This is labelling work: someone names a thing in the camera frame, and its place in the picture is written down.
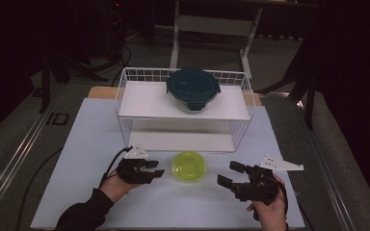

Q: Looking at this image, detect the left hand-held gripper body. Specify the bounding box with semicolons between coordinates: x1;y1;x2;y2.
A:
115;142;157;186

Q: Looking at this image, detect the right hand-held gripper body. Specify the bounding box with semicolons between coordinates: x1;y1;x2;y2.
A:
230;154;304;206

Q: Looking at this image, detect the translucent green bowl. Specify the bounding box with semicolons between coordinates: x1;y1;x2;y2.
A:
171;151;207;183

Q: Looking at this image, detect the white wire shelf rack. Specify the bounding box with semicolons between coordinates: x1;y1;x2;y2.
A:
115;66;256;153

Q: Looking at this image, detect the glass container with teal lid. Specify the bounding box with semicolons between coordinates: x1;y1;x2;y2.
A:
166;67;222;114

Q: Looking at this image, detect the person's left hand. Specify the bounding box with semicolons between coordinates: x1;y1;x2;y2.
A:
99;171;143;204

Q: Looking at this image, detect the person's right hand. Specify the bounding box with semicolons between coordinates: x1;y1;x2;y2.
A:
246;173;289;231

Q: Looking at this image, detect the pale blue table mat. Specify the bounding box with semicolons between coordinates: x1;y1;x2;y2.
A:
30;97;306;230

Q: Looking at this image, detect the black metal stand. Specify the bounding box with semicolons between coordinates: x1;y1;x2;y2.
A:
255;47;319;131
39;52;71;114

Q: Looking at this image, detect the left hand-held gripper black cable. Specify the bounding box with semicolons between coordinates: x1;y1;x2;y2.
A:
97;145;134;191

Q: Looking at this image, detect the hand-held gripper black cable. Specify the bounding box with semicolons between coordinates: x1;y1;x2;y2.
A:
97;145;134;191
277;179;291;222

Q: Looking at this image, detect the right hand-held gripper black cable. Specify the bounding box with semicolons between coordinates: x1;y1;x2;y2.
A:
277;179;291;222

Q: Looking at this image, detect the metal floor rail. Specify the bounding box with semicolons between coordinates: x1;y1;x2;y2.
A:
293;97;355;231
0;85;66;222

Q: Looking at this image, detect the black floor cable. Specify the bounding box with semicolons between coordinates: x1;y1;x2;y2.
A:
14;145;66;231

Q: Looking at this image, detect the bundle of black cables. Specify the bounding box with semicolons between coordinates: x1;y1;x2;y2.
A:
86;9;133;88

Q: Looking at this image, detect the white metal desk frame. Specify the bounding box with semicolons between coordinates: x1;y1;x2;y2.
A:
169;0;320;79

